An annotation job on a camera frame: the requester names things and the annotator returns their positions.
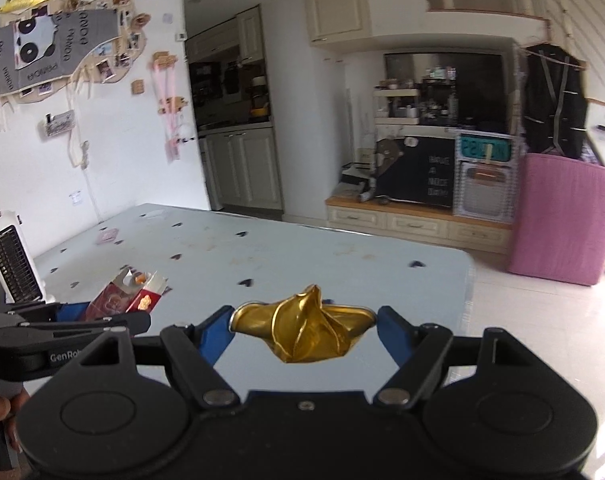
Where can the small pink card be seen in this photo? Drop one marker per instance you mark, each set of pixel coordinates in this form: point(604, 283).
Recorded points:
point(107, 236)

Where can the small wooden plaque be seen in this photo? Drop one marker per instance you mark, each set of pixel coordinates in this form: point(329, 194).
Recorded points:
point(138, 87)

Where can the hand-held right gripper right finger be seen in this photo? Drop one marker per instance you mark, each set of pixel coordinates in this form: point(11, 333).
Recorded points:
point(395, 332)

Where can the yellow pot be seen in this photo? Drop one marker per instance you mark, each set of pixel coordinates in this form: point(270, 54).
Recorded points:
point(260, 110)

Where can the white wall socket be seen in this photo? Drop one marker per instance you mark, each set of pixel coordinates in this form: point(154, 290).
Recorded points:
point(75, 198)

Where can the cream wall cupboard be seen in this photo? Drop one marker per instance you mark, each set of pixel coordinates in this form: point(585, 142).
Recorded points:
point(337, 7)

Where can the pink folded mattress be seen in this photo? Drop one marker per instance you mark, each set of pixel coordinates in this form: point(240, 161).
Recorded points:
point(562, 220)

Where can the grey cardboard cat house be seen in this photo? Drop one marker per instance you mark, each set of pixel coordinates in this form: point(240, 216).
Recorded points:
point(485, 185)

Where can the cream kitchen base cabinets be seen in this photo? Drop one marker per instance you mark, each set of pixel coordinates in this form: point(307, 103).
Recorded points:
point(247, 170)

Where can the white wall organizer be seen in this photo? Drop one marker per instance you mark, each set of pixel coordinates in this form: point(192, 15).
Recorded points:
point(61, 124)

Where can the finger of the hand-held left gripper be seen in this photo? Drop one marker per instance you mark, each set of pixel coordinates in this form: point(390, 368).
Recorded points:
point(82, 324)
point(75, 311)

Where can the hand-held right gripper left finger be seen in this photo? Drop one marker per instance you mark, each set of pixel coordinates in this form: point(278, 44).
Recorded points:
point(217, 332)

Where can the low cream drawer cabinet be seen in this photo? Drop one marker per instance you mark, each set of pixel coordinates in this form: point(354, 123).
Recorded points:
point(412, 225)

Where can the black vest with white trim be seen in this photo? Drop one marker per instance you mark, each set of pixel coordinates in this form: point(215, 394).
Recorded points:
point(552, 105)

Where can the photo collage wall board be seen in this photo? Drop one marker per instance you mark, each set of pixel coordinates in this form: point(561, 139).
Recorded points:
point(122, 50)

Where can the pink ribbon wall hanger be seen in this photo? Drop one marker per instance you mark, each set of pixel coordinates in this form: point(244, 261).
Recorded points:
point(170, 105)

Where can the grey panda cloth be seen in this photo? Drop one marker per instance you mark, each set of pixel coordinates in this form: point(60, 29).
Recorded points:
point(82, 45)

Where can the gold foil tray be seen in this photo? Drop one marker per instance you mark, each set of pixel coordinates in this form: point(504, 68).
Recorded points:
point(302, 322)

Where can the white storage rack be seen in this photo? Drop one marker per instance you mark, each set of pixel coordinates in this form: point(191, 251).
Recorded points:
point(397, 107)

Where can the black chalkboard panel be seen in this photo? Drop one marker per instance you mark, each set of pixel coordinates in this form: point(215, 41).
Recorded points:
point(422, 175)

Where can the white heart-print table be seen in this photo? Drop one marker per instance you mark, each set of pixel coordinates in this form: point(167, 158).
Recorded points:
point(282, 260)

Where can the white stair railing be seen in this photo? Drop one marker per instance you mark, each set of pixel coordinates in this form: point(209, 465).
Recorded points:
point(582, 10)

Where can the red snack box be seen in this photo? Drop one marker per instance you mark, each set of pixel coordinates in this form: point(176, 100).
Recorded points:
point(117, 297)

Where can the white electric heater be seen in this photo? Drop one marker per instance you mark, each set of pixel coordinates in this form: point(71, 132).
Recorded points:
point(12, 260)

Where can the cream kitchen wall cabinet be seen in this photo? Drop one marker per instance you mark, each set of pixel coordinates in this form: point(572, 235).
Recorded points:
point(250, 37)

